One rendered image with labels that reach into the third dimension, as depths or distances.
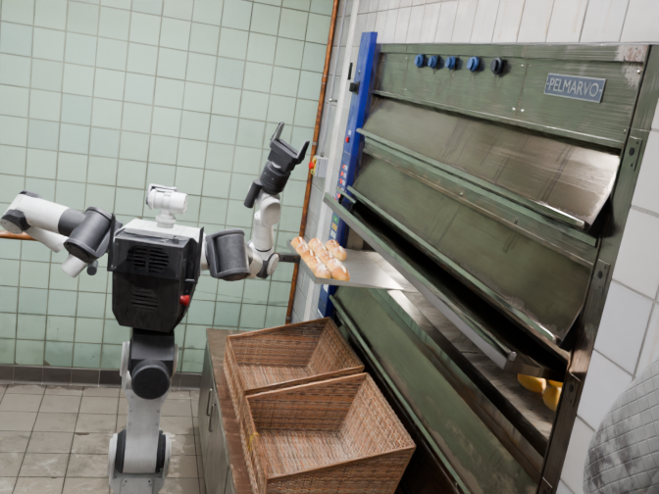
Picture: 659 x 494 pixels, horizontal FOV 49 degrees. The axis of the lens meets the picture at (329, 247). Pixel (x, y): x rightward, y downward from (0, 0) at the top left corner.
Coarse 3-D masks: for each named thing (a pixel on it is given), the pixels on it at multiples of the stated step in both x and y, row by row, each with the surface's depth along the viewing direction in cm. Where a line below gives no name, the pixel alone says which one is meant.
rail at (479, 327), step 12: (336, 204) 301; (348, 216) 282; (396, 252) 229; (408, 264) 216; (420, 276) 206; (432, 288) 197; (444, 300) 188; (456, 312) 181; (468, 312) 179; (480, 324) 170; (492, 336) 163; (504, 348) 157
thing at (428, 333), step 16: (400, 304) 260; (416, 320) 246; (432, 336) 232; (432, 352) 228; (448, 352) 220; (448, 368) 216; (464, 368) 210; (464, 384) 205; (480, 384) 199; (480, 400) 195; (496, 400) 191; (496, 416) 186; (512, 416) 183; (512, 432) 178; (528, 432) 175; (528, 448) 170; (544, 448) 168
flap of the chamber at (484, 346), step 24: (360, 216) 296; (384, 240) 256; (432, 264) 240; (456, 288) 212; (480, 312) 192; (480, 336) 168; (504, 336) 174; (528, 336) 181; (504, 360) 156; (528, 360) 160; (552, 360) 166
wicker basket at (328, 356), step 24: (240, 336) 325; (264, 336) 329; (288, 336) 332; (312, 336) 335; (336, 336) 318; (240, 360) 329; (264, 360) 332; (288, 360) 335; (312, 360) 335; (336, 360) 309; (360, 360) 289; (240, 384) 281; (264, 384) 316; (288, 384) 278; (240, 408) 278; (288, 408) 281
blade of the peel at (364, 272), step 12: (288, 240) 319; (348, 252) 323; (360, 252) 327; (300, 264) 291; (348, 264) 303; (360, 264) 306; (372, 264) 309; (312, 276) 272; (360, 276) 287; (372, 276) 289; (384, 276) 292; (384, 288) 277; (396, 288) 278
